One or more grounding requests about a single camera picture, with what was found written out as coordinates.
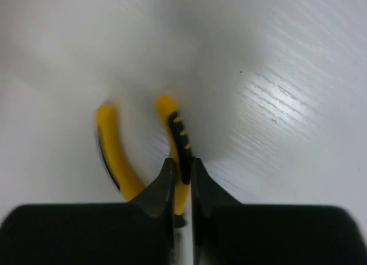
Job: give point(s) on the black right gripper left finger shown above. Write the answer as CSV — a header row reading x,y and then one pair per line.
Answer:
x,y
155,238

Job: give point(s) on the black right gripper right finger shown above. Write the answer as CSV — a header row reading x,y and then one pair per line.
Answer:
x,y
210,202

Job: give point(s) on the yellow handled pliers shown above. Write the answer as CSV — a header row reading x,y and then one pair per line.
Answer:
x,y
125,179

